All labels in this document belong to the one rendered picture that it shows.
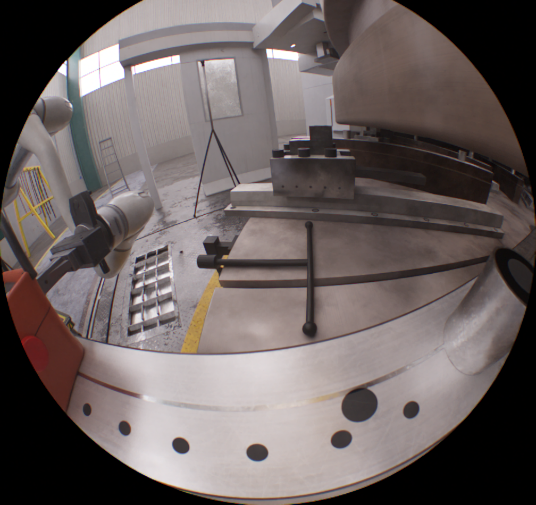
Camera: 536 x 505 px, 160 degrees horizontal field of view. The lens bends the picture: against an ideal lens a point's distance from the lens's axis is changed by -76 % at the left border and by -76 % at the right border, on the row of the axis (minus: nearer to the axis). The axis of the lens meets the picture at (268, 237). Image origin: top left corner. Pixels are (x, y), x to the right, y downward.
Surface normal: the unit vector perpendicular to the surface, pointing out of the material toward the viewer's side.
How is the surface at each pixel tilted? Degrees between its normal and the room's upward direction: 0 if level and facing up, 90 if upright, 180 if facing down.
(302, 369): 0
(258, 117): 90
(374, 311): 0
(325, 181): 90
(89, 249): 90
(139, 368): 0
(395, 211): 90
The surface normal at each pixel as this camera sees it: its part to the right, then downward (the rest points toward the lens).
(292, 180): -0.29, 0.55
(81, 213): 0.07, 0.43
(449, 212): -0.32, 0.26
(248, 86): 0.46, 0.44
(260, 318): -0.11, -0.83
